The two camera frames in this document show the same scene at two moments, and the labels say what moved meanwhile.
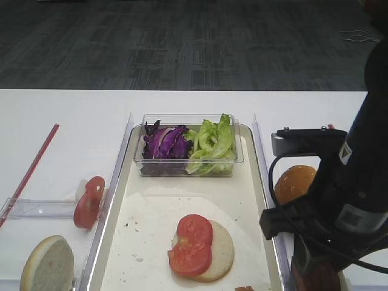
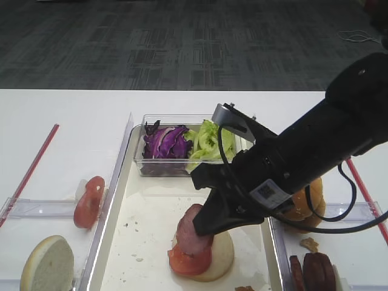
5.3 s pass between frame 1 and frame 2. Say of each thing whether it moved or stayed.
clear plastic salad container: stayed
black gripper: moved
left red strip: stayed
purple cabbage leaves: stayed
